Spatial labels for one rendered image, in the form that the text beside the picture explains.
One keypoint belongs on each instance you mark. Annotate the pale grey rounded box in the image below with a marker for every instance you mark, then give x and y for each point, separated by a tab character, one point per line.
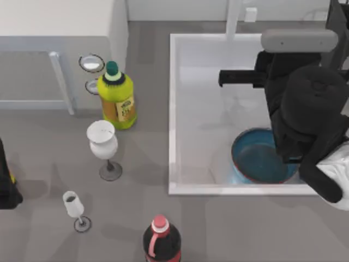
300	41

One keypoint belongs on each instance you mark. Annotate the tall white tap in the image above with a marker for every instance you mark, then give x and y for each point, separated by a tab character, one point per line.
231	19

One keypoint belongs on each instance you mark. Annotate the blue bowl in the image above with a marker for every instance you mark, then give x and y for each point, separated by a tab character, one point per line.
256	161

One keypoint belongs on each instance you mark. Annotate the white sink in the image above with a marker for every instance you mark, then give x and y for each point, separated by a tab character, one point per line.
196	136

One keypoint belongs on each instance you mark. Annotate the green bottle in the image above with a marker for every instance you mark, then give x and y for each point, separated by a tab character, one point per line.
117	106

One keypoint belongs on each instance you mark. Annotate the large white goblet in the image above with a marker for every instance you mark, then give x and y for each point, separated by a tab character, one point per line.
103	146

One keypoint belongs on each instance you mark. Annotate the dark bottle with pink cap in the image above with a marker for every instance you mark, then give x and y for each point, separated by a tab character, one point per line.
163	245

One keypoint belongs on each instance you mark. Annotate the pale microwave oven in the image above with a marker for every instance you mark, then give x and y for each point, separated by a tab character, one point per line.
54	24

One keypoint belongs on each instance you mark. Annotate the small white goblet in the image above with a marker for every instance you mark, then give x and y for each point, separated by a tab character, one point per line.
73	206

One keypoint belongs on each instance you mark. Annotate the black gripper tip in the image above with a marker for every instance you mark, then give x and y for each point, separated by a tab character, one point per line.
6	185

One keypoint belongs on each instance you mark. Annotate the white wall plate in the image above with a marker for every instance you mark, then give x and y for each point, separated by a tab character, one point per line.
250	14

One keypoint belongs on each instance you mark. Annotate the black metal frame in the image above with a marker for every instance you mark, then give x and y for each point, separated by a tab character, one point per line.
338	24

